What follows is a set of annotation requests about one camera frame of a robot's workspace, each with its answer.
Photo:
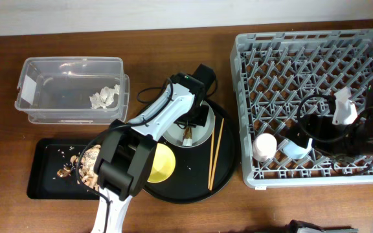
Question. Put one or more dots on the blue plastic cup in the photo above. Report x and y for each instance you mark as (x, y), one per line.
(293, 151)

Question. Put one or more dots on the round black tray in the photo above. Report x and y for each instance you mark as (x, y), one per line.
(189, 181)

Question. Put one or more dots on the clear plastic bin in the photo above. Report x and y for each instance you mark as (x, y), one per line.
(56, 90)

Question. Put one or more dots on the grey dishwasher rack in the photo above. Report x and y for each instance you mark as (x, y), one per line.
(272, 73)

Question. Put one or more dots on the wooden chopstick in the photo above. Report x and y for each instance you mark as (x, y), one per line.
(211, 154)
(216, 153)

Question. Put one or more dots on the pink plastic cup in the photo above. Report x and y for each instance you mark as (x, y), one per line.
(264, 147)

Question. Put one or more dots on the yellow bowl with food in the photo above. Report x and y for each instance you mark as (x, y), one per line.
(163, 164)

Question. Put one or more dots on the gold snack wrapper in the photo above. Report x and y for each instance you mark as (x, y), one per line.
(187, 136)

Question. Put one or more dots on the white tissue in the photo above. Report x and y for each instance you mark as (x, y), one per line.
(104, 98)

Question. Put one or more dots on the grey plate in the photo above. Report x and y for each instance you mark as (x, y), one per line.
(200, 134)

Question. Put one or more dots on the black base device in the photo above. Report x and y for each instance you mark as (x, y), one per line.
(303, 227)

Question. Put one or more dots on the pile of food scraps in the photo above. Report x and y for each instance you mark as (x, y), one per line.
(86, 168)

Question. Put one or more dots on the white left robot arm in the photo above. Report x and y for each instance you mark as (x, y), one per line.
(128, 149)

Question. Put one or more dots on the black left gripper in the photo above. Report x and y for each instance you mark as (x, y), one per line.
(199, 122)

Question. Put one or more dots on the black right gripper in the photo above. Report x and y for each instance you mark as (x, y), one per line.
(322, 123)

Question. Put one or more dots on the black rectangular tray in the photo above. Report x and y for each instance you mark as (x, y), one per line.
(50, 156)

